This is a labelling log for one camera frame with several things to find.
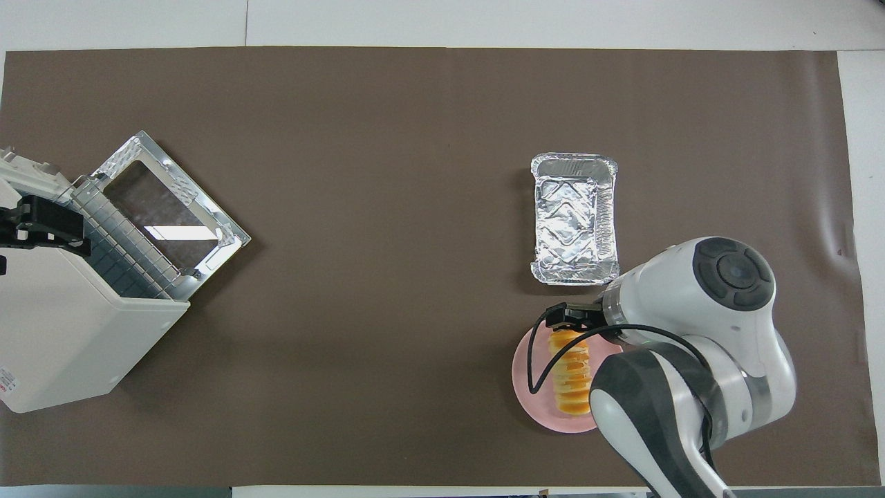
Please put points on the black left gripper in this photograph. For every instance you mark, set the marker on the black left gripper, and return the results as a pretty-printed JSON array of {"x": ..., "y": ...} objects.
[{"x": 10, "y": 225}]

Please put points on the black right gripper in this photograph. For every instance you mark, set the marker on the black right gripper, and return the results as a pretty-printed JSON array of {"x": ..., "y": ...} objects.
[{"x": 586, "y": 316}]

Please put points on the golden ridged bread roll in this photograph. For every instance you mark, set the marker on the golden ridged bread roll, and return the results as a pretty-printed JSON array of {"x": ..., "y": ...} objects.
[{"x": 572, "y": 387}]

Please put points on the aluminium foil tray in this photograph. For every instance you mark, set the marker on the aluminium foil tray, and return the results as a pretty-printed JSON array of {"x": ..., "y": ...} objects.
[{"x": 574, "y": 221}]

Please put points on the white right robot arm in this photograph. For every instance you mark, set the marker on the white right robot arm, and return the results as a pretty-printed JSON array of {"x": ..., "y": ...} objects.
[{"x": 677, "y": 297}]

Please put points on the cream toaster oven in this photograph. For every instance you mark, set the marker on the cream toaster oven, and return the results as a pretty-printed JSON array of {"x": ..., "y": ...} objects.
[{"x": 62, "y": 332}]

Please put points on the glass oven door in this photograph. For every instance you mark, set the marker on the glass oven door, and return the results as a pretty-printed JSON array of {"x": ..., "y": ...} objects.
[{"x": 228, "y": 235}]

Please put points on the pink round plate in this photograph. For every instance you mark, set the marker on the pink round plate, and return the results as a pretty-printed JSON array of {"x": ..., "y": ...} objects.
[{"x": 532, "y": 387}]

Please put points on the brown table mat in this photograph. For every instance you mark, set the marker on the brown table mat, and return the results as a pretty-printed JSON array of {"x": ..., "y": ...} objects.
[{"x": 387, "y": 277}]

